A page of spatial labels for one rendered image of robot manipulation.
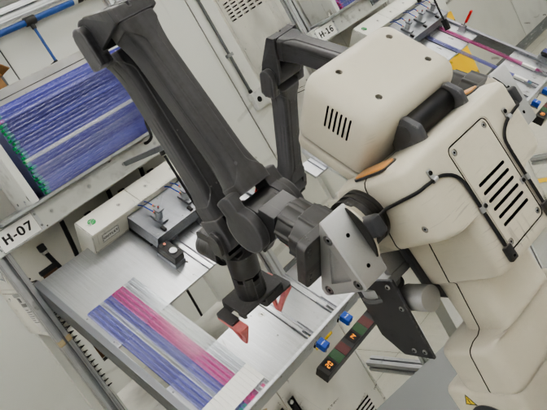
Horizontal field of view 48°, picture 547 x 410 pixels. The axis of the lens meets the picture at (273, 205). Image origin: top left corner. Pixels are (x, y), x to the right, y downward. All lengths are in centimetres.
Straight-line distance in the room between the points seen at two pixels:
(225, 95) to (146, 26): 312
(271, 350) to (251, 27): 159
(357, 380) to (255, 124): 230
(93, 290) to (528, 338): 119
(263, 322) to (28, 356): 187
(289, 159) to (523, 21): 566
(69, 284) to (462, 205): 126
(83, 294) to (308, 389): 79
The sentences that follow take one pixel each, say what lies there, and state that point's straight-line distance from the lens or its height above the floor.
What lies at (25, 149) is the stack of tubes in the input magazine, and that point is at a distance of 184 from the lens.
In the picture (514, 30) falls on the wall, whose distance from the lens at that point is 688.
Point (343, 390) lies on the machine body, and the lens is 221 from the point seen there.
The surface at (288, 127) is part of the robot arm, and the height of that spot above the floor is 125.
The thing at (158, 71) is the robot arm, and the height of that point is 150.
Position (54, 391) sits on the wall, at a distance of 344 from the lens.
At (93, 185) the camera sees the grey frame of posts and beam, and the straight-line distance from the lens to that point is 191.
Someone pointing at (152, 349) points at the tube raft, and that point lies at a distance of 168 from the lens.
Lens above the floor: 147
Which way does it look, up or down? 14 degrees down
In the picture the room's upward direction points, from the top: 31 degrees counter-clockwise
